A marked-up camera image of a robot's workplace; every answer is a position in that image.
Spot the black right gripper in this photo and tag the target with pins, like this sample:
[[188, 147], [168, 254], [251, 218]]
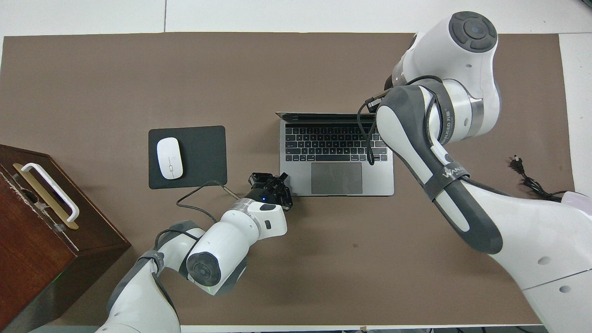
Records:
[[389, 83]]

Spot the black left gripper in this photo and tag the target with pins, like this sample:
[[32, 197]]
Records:
[[266, 192]]

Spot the grey aluminium laptop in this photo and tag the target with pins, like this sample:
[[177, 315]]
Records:
[[337, 178]]

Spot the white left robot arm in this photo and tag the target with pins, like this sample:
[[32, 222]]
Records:
[[231, 236]]

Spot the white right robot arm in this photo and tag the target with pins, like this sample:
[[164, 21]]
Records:
[[532, 231]]

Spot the black mouse pad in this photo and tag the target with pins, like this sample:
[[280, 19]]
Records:
[[203, 157]]

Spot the white computer mouse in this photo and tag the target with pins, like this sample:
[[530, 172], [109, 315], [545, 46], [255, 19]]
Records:
[[169, 158]]

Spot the brown table mat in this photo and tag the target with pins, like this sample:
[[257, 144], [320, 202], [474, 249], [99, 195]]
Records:
[[185, 78]]

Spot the white desk lamp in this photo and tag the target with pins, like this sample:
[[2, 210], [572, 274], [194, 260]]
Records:
[[571, 197]]

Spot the dark brown wooden box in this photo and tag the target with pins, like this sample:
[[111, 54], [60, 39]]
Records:
[[37, 249]]

